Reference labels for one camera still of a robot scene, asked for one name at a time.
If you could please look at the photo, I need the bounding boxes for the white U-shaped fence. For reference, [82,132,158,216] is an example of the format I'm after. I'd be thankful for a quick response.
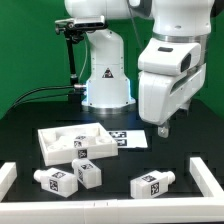
[0,157,224,224]

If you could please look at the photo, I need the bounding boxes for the camera on black stand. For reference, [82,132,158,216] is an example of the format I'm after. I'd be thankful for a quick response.
[55,15,108,95]

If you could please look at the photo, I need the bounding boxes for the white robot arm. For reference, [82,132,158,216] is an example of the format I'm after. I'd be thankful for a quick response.
[64,0,224,137]

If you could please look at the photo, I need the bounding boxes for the paper sheet with markers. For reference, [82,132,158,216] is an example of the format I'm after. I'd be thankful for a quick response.
[109,130,148,148]

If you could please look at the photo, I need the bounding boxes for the black cables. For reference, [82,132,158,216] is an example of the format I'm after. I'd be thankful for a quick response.
[9,85,84,111]

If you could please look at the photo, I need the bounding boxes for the white square tabletop tray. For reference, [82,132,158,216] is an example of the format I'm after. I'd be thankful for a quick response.
[38,123,118,166]

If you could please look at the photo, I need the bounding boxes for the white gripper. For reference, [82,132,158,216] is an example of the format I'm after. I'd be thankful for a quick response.
[138,38,206,138]

